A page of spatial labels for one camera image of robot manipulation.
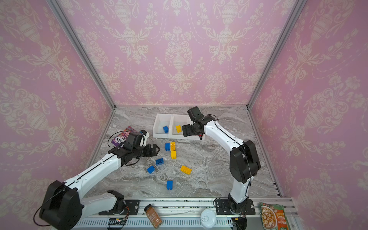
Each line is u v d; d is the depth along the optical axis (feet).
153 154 2.49
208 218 2.18
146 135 2.63
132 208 2.40
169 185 2.67
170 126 3.28
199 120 2.09
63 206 1.31
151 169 2.87
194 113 2.29
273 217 2.34
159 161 2.89
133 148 2.14
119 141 3.19
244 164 1.54
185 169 2.87
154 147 2.54
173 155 3.02
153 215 2.25
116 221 2.40
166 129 3.39
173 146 3.18
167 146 3.12
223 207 2.39
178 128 3.38
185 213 2.40
